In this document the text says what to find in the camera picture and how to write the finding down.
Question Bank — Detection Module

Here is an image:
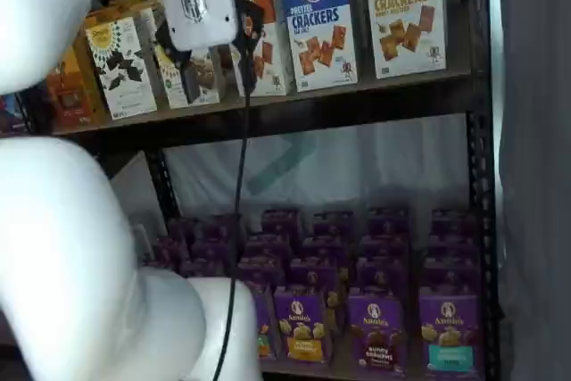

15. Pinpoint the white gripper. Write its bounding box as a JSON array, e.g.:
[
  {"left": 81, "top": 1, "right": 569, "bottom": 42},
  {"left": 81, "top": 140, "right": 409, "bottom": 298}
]
[{"left": 153, "top": 0, "right": 266, "bottom": 105}]

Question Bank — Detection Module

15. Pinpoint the purple Annie's box brown patch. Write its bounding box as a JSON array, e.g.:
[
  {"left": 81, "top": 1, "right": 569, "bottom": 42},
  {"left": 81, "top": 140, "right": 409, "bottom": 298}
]
[
  {"left": 366, "top": 207, "right": 410, "bottom": 239},
  {"left": 347, "top": 294, "right": 408, "bottom": 376},
  {"left": 359, "top": 234, "right": 410, "bottom": 265},
  {"left": 355, "top": 260, "right": 408, "bottom": 300}
]

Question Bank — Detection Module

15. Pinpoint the Simple Mills almond bar box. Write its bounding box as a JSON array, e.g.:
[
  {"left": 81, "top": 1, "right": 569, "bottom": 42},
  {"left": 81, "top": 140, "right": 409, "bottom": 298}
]
[{"left": 153, "top": 41, "right": 222, "bottom": 110}]

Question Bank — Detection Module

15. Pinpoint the orange cheddar pretzel crackers box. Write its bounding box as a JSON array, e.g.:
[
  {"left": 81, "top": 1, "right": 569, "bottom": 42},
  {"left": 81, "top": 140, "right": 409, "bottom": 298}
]
[{"left": 236, "top": 0, "right": 296, "bottom": 97}]

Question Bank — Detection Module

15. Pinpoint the Simple Mills Sweet Thins box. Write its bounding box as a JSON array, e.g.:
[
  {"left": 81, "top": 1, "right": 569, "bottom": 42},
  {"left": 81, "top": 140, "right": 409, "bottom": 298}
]
[
  {"left": 84, "top": 17, "right": 160, "bottom": 121},
  {"left": 109, "top": 0, "right": 169, "bottom": 87}
]

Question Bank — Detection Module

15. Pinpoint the blue sea salt crackers box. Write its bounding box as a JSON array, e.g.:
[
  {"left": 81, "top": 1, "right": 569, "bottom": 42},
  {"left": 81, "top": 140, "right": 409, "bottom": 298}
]
[{"left": 278, "top": 0, "right": 360, "bottom": 93}]

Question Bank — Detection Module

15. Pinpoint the wooden shelf board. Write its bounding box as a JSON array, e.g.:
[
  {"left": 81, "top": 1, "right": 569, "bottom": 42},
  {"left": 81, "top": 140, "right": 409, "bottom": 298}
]
[
  {"left": 53, "top": 70, "right": 474, "bottom": 137},
  {"left": 261, "top": 353, "right": 487, "bottom": 381}
]

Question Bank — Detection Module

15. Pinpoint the yellow-orange cracker box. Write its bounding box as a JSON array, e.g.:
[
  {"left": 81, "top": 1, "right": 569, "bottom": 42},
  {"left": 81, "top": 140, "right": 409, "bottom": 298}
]
[{"left": 70, "top": 19, "right": 111, "bottom": 119}]

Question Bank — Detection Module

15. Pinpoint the red-orange cracker box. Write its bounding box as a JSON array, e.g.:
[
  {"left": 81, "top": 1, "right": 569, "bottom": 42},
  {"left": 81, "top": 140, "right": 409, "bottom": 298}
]
[{"left": 44, "top": 48, "right": 97, "bottom": 128}]

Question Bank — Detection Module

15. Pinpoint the purple Annie's bunny grahams box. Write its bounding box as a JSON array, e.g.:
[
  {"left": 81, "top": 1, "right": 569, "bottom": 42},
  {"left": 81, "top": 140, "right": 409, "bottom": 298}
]
[
  {"left": 200, "top": 215, "right": 244, "bottom": 242},
  {"left": 178, "top": 258, "right": 236, "bottom": 279},
  {"left": 190, "top": 237, "right": 242, "bottom": 262}
]

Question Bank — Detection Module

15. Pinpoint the purple Annie's box green patch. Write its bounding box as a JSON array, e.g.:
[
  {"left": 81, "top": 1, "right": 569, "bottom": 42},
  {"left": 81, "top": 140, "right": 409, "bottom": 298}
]
[
  {"left": 261, "top": 209, "right": 301, "bottom": 239},
  {"left": 236, "top": 259, "right": 286, "bottom": 288},
  {"left": 243, "top": 234, "right": 294, "bottom": 262}
]

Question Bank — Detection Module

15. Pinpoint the tan honey mustard crackers box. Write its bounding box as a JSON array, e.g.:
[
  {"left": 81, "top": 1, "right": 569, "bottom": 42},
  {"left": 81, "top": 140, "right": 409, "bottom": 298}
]
[{"left": 361, "top": 0, "right": 450, "bottom": 80}]

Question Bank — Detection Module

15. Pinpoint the purple Annie's box yellow patch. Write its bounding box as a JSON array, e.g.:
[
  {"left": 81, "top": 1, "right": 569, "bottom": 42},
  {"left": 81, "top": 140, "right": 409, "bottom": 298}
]
[
  {"left": 311, "top": 210, "right": 354, "bottom": 239},
  {"left": 302, "top": 234, "right": 349, "bottom": 264},
  {"left": 288, "top": 259, "right": 340, "bottom": 289},
  {"left": 273, "top": 267, "right": 352, "bottom": 365}
]

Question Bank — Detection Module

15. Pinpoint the purple Annie's box teal patch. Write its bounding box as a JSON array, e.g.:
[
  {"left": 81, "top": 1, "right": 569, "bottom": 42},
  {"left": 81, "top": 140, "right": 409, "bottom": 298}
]
[
  {"left": 418, "top": 294, "right": 485, "bottom": 373},
  {"left": 426, "top": 234, "right": 479, "bottom": 266},
  {"left": 422, "top": 260, "right": 482, "bottom": 298},
  {"left": 431, "top": 209, "right": 478, "bottom": 239}
]

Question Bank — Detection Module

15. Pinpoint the white side panel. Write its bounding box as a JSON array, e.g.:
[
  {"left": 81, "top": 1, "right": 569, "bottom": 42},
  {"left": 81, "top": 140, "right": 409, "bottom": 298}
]
[{"left": 109, "top": 151, "right": 169, "bottom": 261}]

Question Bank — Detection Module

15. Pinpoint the white backdrop cloth teal logo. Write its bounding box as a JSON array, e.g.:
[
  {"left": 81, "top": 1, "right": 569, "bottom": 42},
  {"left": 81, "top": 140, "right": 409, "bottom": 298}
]
[{"left": 162, "top": 124, "right": 474, "bottom": 226}]

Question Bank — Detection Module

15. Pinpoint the red and blue package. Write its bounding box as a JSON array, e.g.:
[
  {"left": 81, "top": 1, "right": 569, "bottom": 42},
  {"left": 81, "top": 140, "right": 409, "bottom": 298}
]
[{"left": 0, "top": 95, "right": 26, "bottom": 135}]

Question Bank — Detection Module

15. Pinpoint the pale side curtain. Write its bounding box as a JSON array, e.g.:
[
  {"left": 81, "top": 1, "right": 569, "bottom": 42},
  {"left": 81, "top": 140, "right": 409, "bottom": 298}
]
[{"left": 492, "top": 0, "right": 571, "bottom": 381}]

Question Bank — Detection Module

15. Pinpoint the black cable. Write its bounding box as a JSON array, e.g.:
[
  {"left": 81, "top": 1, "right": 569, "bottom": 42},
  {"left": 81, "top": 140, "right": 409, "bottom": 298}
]
[{"left": 211, "top": 41, "right": 252, "bottom": 381}]

